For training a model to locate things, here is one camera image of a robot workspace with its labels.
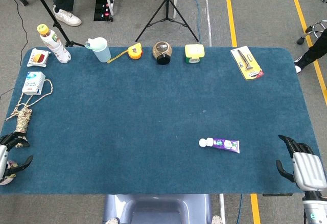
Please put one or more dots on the round glass jar black lid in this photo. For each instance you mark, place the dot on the round glass jar black lid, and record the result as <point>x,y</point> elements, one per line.
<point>162,50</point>

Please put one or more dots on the black tripod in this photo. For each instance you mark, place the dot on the black tripod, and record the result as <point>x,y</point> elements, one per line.
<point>167,1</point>

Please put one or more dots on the yellow tape measure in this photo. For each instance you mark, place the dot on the yellow tape measure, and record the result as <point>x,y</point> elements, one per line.
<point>135,51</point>

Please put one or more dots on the drink bottle yellow cap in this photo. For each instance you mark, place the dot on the drink bottle yellow cap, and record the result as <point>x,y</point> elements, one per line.
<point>56,46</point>

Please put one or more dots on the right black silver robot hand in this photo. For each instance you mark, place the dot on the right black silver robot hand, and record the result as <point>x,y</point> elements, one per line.
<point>309,167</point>

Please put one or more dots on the light blue plastic cup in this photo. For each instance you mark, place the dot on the light blue plastic cup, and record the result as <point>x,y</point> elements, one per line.
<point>102,51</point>

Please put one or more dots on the chrome stool base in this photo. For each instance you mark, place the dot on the chrome stool base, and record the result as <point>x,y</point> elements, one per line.
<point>318,25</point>

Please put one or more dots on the razor on yellow blister card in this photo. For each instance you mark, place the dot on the razor on yellow blister card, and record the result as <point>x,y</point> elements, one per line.
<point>246,63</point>

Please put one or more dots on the person in black clothes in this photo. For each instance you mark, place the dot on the person in black clothes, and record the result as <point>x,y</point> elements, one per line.
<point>315,50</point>

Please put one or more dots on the white blue tissue pack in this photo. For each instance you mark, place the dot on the white blue tissue pack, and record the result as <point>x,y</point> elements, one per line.
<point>33,82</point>

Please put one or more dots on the white snack packet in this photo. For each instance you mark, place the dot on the white snack packet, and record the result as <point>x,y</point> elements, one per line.
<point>38,57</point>

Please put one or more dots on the green box yellow lid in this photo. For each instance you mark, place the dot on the green box yellow lid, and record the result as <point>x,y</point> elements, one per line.
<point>194,51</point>

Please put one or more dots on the blue carpet table mat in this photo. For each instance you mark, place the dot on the blue carpet table mat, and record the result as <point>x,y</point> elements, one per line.
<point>153,106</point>

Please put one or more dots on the purple white toothpaste tube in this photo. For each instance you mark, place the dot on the purple white toothpaste tube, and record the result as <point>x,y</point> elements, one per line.
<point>224,144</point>

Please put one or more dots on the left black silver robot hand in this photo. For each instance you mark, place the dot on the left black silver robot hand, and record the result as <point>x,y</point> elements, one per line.
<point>3,157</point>

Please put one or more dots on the black power strip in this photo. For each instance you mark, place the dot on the black power strip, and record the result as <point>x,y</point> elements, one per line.
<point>101,9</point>

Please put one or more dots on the black slanted light stand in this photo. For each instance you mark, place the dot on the black slanted light stand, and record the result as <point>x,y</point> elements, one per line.
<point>70,43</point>

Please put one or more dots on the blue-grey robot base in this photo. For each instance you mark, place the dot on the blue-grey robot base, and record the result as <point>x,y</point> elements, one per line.
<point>158,208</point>

